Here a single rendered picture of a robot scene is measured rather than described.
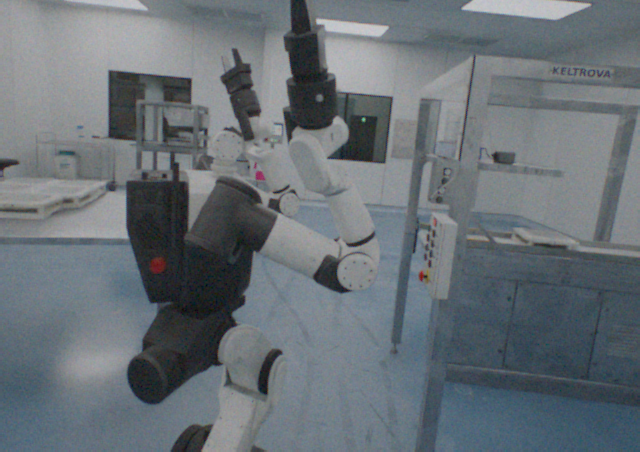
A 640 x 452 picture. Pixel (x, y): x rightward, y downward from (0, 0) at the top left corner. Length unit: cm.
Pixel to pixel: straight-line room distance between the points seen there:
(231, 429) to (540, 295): 173
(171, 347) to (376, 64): 663
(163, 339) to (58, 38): 731
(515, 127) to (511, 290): 586
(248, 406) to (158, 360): 52
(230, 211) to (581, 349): 229
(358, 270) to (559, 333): 196
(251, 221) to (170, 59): 673
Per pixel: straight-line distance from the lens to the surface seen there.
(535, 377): 272
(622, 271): 260
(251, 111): 130
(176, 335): 103
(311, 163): 72
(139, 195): 93
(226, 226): 77
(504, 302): 247
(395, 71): 735
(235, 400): 147
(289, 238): 79
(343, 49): 724
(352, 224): 78
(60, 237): 199
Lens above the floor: 135
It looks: 10 degrees down
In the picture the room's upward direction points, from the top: 5 degrees clockwise
